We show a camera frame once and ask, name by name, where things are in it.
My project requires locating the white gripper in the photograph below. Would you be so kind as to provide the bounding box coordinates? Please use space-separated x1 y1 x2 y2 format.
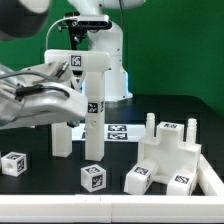
0 62 87 130

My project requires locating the white long side bar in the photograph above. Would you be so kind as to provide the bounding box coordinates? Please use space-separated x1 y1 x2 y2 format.
85 72 105 161
44 49 112 158

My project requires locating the white chair seat part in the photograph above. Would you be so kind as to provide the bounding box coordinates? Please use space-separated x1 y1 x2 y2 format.
137 113 201 183

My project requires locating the white flat chair back panel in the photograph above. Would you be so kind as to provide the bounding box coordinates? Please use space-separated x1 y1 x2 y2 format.
72 123 145 142

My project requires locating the white cube nut with tag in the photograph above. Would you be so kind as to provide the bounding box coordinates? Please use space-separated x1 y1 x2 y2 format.
81 164 106 192

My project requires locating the white cube nut far left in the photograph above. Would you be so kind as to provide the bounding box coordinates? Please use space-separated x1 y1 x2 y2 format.
1 152 27 176

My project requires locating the white L-shaped border fence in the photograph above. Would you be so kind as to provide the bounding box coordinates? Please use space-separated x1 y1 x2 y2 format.
0 157 224 223

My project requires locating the grey cable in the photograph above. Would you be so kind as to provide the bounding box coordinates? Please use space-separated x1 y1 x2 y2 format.
0 17 73 99

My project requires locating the black camera on stand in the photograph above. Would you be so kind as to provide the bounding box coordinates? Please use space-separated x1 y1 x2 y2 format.
58 13 112 33

